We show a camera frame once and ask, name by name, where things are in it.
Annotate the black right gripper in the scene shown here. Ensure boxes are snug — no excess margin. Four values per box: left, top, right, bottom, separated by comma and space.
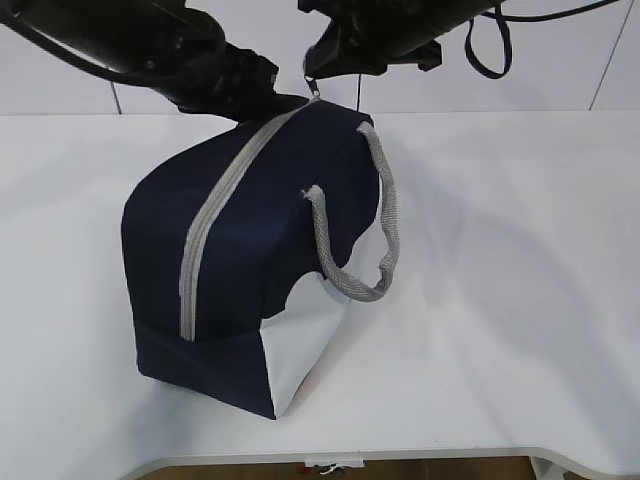
303, 0, 444, 81

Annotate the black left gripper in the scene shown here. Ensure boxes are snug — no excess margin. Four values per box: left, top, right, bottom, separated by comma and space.
169, 14, 281, 124

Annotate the navy blue lunch bag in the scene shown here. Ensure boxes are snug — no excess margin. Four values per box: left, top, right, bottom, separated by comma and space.
121, 98, 400, 420

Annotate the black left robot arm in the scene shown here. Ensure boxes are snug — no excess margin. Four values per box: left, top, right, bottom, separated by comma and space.
1, 0, 282, 122

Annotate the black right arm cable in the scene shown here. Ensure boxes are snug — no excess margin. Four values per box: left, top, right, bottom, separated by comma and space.
464, 0, 621, 79

